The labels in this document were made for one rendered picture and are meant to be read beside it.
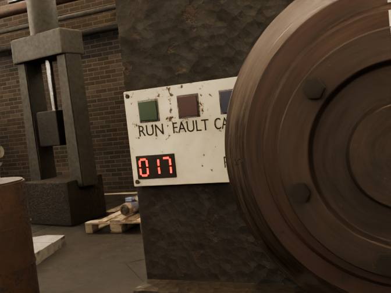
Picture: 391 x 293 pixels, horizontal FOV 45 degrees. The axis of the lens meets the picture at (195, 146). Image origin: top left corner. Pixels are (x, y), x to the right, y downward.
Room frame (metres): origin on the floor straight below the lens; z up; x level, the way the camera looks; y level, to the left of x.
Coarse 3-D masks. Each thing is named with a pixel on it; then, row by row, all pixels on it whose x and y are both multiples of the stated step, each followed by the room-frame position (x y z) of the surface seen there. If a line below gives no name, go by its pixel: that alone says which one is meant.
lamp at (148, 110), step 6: (138, 102) 0.87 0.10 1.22; (144, 102) 0.86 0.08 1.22; (150, 102) 0.86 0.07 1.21; (144, 108) 0.86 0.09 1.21; (150, 108) 0.86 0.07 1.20; (156, 108) 0.85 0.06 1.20; (144, 114) 0.86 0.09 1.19; (150, 114) 0.86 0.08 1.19; (156, 114) 0.85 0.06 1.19; (144, 120) 0.86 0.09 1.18
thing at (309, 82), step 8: (312, 80) 0.53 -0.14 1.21; (320, 80) 0.53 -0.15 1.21; (304, 88) 0.53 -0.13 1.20; (312, 88) 0.53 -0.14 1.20; (320, 88) 0.53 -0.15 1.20; (312, 96) 0.53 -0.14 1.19; (320, 96) 0.53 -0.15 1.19; (296, 184) 0.54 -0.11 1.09; (304, 184) 0.54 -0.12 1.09; (296, 192) 0.54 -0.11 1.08; (304, 192) 0.54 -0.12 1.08; (296, 200) 0.54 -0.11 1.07; (304, 200) 0.54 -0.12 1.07; (384, 256) 0.51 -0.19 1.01; (376, 264) 0.51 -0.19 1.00; (384, 264) 0.51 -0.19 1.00; (384, 272) 0.51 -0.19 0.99
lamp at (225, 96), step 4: (220, 92) 0.81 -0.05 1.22; (224, 92) 0.80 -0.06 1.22; (228, 92) 0.80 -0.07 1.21; (220, 96) 0.81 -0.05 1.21; (224, 96) 0.80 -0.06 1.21; (228, 96) 0.80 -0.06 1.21; (224, 100) 0.80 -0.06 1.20; (228, 100) 0.80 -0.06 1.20; (224, 104) 0.80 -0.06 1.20; (228, 104) 0.80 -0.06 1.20; (224, 108) 0.80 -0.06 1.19; (224, 112) 0.80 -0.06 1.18
